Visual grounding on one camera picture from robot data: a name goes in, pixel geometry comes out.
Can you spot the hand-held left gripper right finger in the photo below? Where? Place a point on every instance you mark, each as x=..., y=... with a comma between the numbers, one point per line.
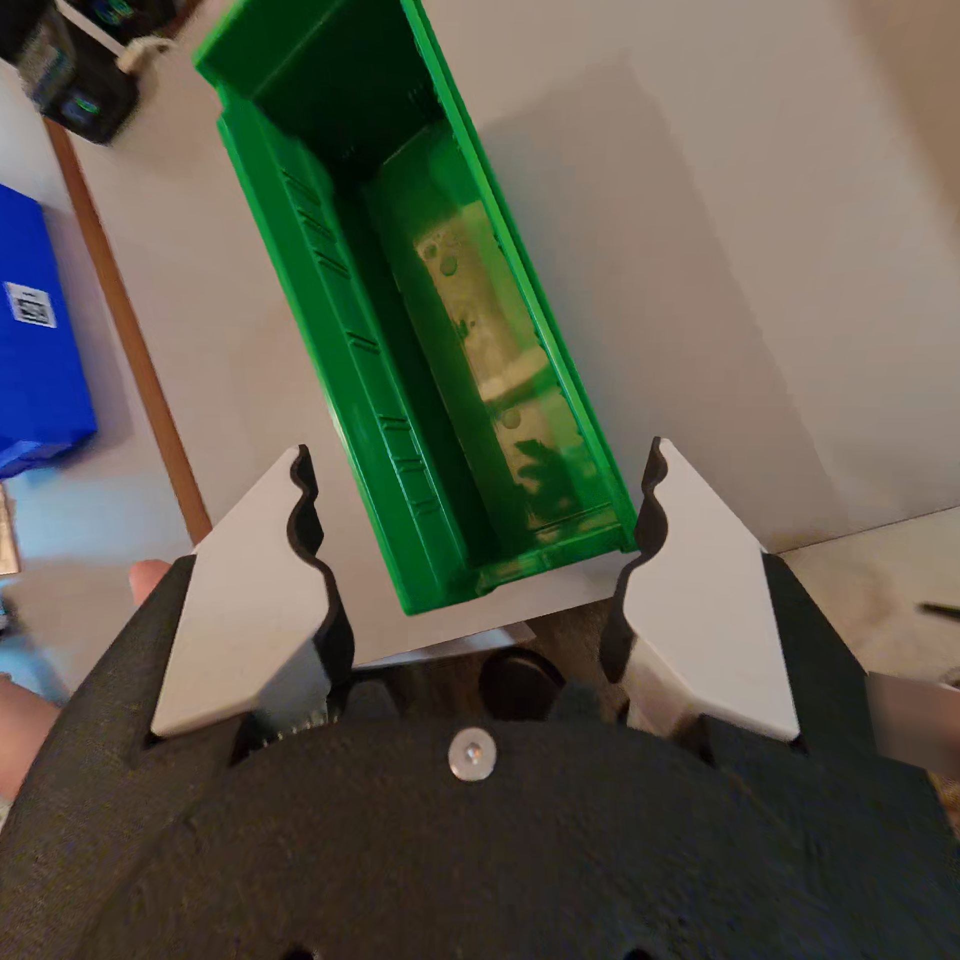
x=705, y=615

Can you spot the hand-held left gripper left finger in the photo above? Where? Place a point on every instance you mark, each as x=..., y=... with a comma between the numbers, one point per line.
x=240, y=622

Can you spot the green plastic bin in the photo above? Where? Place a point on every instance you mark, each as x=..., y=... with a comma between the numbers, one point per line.
x=352, y=262

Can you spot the person's left hand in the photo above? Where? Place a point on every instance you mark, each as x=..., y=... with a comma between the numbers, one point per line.
x=150, y=581

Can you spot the person's right leg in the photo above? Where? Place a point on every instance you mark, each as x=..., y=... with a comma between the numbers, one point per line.
x=847, y=600

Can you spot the blue bin with tag sticker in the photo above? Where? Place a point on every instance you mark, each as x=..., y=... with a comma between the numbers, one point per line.
x=37, y=375

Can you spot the black charger device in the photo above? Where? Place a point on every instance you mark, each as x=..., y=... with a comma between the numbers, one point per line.
x=30, y=45
x=90, y=109

